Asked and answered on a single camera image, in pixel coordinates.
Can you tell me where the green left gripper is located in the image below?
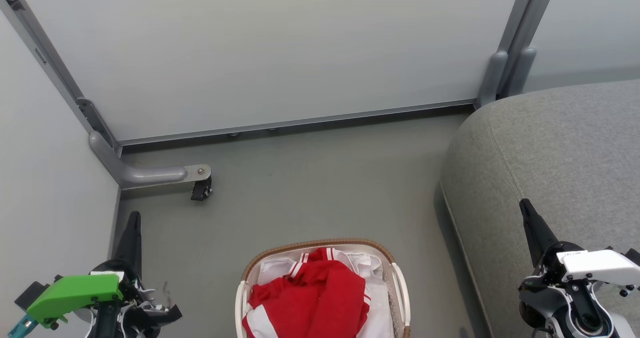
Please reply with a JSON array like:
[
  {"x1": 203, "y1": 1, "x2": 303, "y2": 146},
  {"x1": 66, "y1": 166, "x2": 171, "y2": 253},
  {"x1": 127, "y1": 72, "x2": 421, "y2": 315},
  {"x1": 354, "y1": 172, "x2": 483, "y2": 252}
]
[{"x1": 27, "y1": 211, "x2": 156, "y2": 329}]

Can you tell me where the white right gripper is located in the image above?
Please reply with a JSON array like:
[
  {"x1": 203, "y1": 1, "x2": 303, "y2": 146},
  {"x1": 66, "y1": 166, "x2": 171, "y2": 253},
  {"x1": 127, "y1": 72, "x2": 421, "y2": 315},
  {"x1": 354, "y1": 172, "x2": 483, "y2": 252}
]
[{"x1": 519, "y1": 198, "x2": 640, "y2": 299}]

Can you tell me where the red and white garment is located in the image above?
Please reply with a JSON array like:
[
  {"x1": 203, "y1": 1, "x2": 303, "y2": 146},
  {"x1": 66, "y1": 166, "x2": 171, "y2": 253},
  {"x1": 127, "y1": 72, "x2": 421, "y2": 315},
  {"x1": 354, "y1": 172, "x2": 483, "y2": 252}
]
[{"x1": 242, "y1": 247, "x2": 372, "y2": 338}]

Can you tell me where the grey fabric sofa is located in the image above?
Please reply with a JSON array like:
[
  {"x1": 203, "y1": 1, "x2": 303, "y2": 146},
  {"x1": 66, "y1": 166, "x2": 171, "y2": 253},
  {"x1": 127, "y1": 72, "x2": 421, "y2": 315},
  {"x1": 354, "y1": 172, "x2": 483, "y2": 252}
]
[{"x1": 440, "y1": 78, "x2": 640, "y2": 338}]

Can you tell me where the grey metal partition foot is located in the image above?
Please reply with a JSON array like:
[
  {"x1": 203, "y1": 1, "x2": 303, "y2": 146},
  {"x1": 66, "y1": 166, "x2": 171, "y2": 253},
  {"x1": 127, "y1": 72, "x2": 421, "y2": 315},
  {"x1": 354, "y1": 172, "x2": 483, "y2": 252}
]
[{"x1": 89, "y1": 131, "x2": 212, "y2": 190}]

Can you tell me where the black caster wheel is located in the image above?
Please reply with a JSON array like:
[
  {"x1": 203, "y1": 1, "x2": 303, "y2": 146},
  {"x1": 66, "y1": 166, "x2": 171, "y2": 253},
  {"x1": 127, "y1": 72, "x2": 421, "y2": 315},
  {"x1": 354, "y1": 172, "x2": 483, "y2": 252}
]
[{"x1": 190, "y1": 177, "x2": 213, "y2": 202}]

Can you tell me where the white wicker-rimmed laundry basket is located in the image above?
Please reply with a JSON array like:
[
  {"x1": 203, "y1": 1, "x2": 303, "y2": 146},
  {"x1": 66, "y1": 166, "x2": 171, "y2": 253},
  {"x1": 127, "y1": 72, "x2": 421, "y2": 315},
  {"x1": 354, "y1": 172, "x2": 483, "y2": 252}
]
[{"x1": 235, "y1": 238, "x2": 412, "y2": 338}]

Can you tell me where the black cable teal connector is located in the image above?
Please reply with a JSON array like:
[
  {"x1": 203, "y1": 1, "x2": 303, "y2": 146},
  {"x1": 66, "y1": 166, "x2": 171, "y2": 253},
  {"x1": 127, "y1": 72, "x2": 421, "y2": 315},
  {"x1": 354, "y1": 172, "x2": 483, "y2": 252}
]
[{"x1": 7, "y1": 313, "x2": 39, "y2": 338}]

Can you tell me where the grey double partition post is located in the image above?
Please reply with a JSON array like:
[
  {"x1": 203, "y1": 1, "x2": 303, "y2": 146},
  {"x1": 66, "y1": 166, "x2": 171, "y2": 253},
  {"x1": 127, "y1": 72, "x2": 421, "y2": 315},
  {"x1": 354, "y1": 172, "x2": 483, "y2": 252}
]
[{"x1": 475, "y1": 0, "x2": 561, "y2": 109}]

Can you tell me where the grey slanted partition post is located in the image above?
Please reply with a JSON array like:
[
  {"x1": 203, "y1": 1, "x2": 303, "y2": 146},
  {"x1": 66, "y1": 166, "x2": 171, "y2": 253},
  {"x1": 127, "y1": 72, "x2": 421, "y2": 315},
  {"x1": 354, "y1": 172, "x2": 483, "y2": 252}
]
[{"x1": 0, "y1": 0, "x2": 123, "y2": 156}]

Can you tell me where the grey partition bottom rail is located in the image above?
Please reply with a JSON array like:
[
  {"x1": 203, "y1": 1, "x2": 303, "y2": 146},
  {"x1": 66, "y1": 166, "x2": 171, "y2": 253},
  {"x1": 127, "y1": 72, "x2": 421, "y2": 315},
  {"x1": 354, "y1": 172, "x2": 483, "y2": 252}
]
[{"x1": 119, "y1": 98, "x2": 477, "y2": 146}]

